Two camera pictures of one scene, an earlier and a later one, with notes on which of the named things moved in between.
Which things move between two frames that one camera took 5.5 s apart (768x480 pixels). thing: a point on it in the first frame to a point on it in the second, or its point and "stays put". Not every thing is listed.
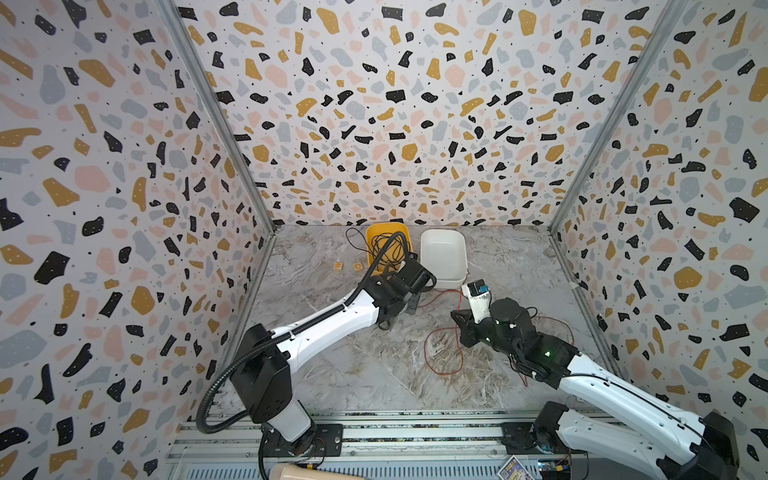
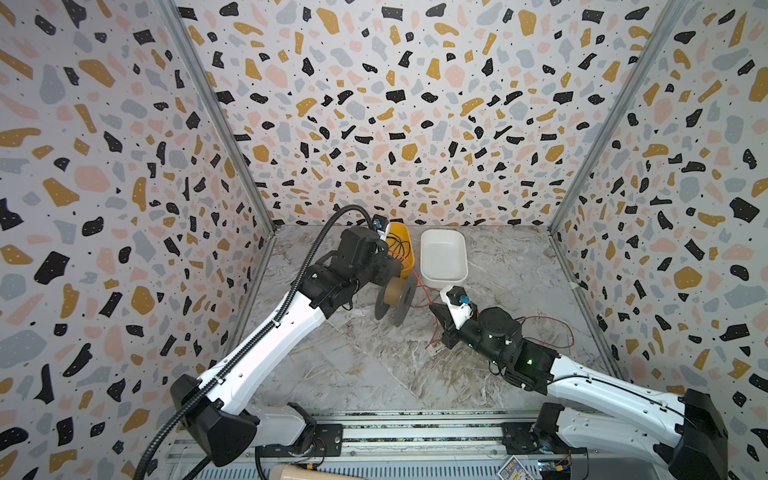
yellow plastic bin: x=388 y=245 stays put
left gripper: x=413 y=305 to x=386 y=268
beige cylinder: x=290 y=471 stays put
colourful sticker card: x=514 y=470 stays put
